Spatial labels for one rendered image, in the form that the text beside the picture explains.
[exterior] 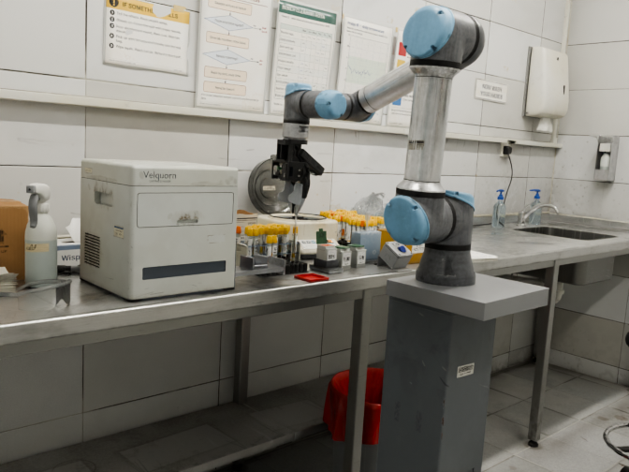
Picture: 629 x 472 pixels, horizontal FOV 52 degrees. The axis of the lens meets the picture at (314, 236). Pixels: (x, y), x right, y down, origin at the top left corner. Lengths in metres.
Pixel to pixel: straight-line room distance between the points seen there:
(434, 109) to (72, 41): 1.10
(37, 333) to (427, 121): 0.93
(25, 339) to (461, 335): 0.97
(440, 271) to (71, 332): 0.86
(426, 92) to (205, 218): 0.58
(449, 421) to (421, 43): 0.90
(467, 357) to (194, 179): 0.79
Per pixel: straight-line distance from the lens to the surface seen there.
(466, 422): 1.74
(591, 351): 4.16
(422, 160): 1.49
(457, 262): 1.62
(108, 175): 1.52
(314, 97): 1.74
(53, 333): 1.37
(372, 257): 2.08
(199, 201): 1.51
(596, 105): 4.08
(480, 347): 1.70
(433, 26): 1.48
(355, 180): 2.75
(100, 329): 1.40
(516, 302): 1.58
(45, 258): 1.59
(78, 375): 2.19
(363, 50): 2.75
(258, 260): 1.70
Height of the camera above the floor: 1.23
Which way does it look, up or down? 8 degrees down
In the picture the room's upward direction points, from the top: 3 degrees clockwise
